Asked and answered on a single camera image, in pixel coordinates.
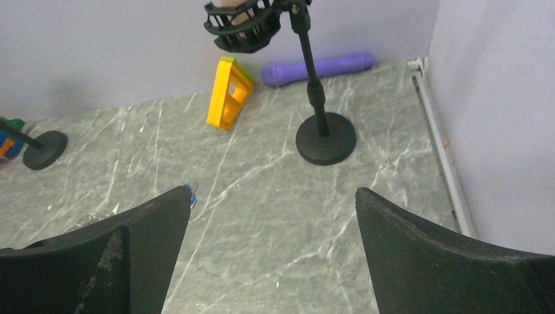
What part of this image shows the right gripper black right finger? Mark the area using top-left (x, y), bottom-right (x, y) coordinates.
top-left (355, 187), bottom-right (554, 313)

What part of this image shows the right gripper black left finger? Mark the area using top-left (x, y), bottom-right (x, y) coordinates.
top-left (1, 186), bottom-right (191, 313)

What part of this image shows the key with blue tag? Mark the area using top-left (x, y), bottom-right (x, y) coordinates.
top-left (183, 183), bottom-right (198, 209)

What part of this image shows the metal disc with keyrings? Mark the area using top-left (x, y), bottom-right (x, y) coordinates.
top-left (67, 204), bottom-right (119, 232)

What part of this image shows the black left microphone stand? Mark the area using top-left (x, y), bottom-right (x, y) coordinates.
top-left (1, 121), bottom-right (68, 171)

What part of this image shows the black microphone stand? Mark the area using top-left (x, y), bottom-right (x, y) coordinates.
top-left (1, 121), bottom-right (68, 171)
top-left (204, 0), bottom-right (357, 166)

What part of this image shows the black right microphone stand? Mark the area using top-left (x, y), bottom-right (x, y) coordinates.
top-left (204, 0), bottom-right (357, 166)

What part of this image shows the colourful toy block stack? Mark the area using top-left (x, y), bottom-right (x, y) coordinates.
top-left (1, 116), bottom-right (26, 164)

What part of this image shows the yellow toy block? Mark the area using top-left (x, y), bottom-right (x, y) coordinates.
top-left (206, 56), bottom-right (255, 131)

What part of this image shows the purple cylinder toy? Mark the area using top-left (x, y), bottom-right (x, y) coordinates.
top-left (260, 53), bottom-right (375, 88)

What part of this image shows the beige microphone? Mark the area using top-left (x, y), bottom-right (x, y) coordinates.
top-left (219, 0), bottom-right (260, 39)

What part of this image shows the aluminium table frame rail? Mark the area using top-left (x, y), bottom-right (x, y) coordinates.
top-left (406, 58), bottom-right (478, 238)

